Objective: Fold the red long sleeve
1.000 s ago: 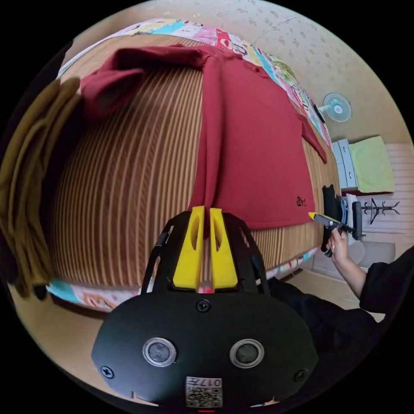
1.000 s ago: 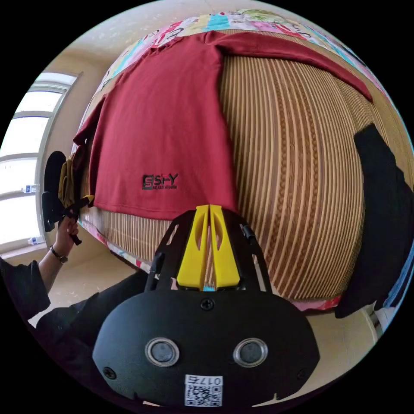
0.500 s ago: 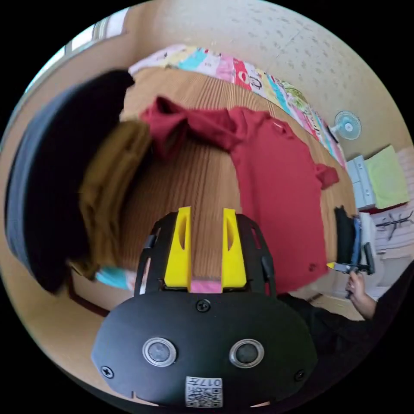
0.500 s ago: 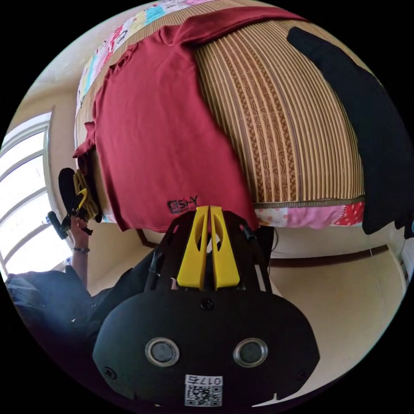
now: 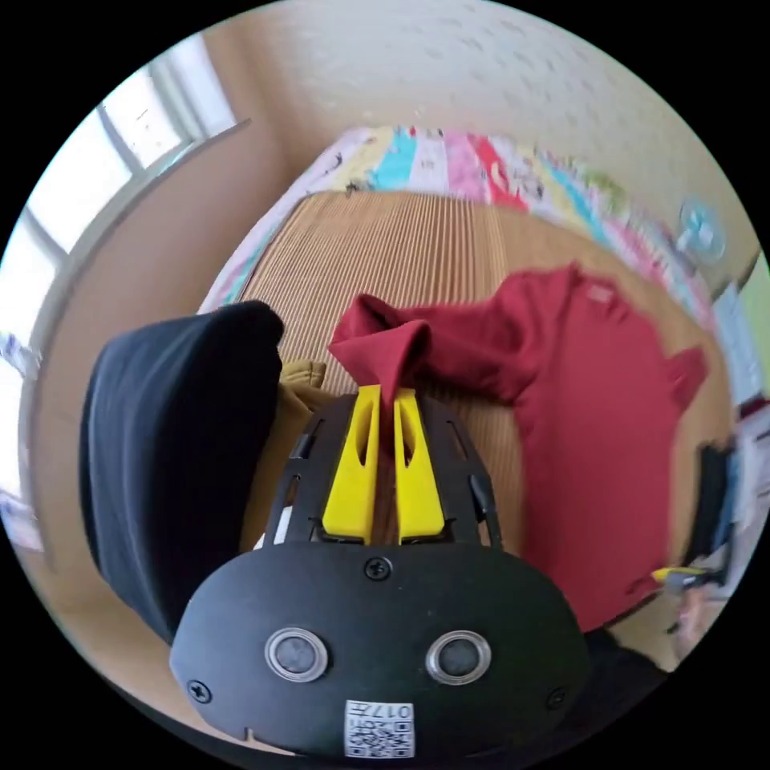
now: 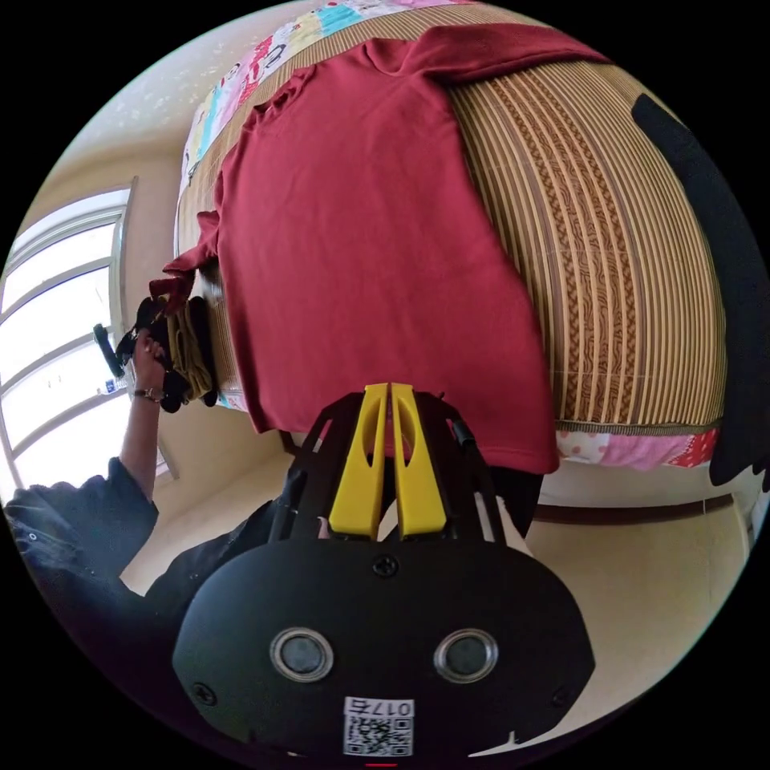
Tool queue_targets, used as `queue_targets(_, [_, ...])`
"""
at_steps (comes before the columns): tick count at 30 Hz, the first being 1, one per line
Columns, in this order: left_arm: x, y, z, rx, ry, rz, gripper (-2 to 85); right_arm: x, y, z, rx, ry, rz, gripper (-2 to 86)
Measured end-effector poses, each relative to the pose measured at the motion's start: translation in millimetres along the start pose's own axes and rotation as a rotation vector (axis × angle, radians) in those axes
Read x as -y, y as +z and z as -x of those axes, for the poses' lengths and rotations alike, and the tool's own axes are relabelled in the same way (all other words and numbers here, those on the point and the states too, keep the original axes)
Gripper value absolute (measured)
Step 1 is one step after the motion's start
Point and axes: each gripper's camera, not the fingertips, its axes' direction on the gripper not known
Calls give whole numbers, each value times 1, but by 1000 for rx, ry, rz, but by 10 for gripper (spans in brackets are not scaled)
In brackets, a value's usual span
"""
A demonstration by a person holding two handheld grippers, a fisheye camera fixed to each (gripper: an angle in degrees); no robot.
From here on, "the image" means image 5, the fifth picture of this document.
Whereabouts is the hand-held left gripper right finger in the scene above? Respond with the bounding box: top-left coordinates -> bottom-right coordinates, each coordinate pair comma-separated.
394,388 -> 447,546

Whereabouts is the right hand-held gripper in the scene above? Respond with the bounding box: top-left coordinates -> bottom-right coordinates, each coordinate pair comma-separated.
651,444 -> 741,590

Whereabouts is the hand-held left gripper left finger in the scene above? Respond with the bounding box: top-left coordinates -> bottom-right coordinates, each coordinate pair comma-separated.
322,382 -> 383,546

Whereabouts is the red long sleeve shirt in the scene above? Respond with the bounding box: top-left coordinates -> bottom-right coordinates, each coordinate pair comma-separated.
327,261 -> 711,636

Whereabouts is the person's right hand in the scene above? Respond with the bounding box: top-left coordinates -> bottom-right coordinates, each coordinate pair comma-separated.
666,584 -> 723,670

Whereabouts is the pile of clothes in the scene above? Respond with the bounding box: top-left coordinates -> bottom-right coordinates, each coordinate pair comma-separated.
78,300 -> 330,646

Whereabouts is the bed with woven mat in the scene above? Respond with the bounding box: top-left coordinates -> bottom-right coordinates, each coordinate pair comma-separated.
197,123 -> 742,676

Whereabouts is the blue fan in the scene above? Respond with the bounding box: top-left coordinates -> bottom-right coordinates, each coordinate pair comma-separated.
675,194 -> 727,267

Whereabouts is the window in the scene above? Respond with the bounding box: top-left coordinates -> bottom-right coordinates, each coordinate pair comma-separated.
0,34 -> 243,542

